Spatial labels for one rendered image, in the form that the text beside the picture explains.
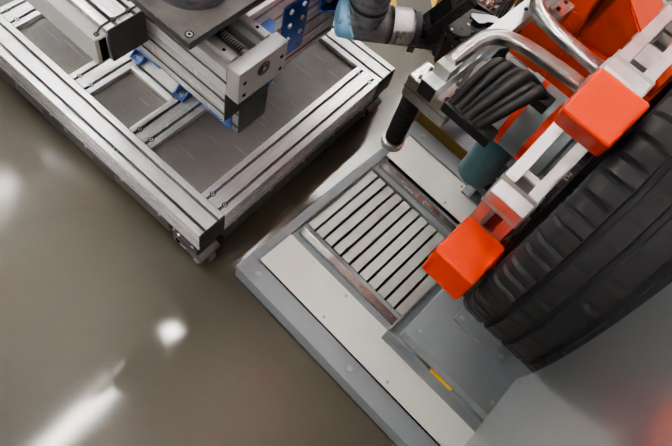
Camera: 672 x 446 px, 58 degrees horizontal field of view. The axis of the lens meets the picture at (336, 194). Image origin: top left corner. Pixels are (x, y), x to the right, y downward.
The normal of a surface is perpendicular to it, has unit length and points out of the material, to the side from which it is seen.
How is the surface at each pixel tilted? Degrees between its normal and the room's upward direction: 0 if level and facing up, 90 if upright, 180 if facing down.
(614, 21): 90
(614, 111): 35
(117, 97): 0
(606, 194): 48
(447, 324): 0
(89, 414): 0
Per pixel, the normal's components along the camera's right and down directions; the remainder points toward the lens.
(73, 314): 0.18, -0.48
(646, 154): -0.25, -0.06
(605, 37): -0.69, 0.56
